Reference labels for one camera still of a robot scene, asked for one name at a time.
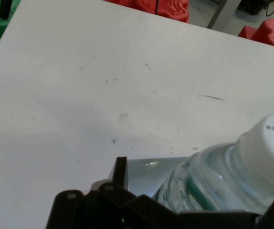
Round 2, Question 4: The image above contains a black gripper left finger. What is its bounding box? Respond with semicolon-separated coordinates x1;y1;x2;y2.
45;156;182;229

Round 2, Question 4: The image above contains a clear water bottle green label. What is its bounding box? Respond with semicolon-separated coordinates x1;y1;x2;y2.
152;113;274;213

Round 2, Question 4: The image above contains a grey metal table leg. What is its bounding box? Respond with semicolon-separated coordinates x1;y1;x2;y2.
205;0;237;30

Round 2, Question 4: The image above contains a black equipment with cables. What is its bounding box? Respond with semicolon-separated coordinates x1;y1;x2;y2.
237;0;274;17

